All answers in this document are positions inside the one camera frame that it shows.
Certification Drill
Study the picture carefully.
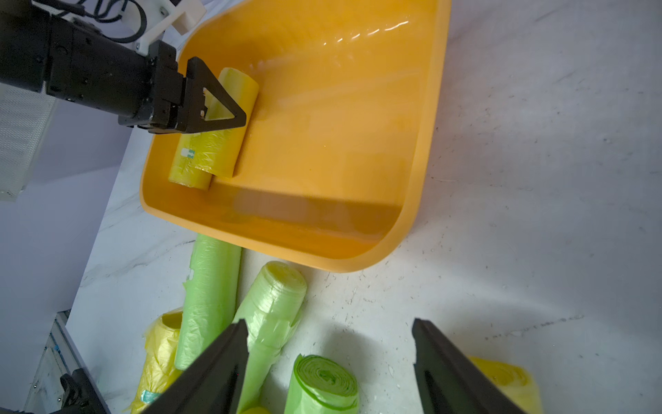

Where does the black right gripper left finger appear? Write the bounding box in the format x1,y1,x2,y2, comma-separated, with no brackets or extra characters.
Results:
146,320,249,414

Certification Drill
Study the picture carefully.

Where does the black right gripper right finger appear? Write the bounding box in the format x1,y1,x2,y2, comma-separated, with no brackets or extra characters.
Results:
412,318,522,413

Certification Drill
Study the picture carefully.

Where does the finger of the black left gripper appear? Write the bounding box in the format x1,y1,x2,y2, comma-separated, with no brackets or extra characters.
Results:
175,57,248,134

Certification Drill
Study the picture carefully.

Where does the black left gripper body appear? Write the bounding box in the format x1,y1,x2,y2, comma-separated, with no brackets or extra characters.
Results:
1,10,186,134

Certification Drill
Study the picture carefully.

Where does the yellow trash bag roll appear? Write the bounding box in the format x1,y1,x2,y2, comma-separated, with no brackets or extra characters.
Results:
167,66,260,191
129,309,183,413
469,356,544,414

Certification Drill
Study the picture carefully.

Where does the green trash bag roll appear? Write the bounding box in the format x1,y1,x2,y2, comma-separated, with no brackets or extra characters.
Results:
284,355,360,414
174,234,242,371
234,262,308,413

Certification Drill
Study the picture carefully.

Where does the yellow plastic storage box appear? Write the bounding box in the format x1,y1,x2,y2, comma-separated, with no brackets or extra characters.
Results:
140,1,452,273

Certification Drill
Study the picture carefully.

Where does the white mesh lower shelf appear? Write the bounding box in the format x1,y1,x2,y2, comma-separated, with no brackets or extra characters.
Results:
0,84,55,202

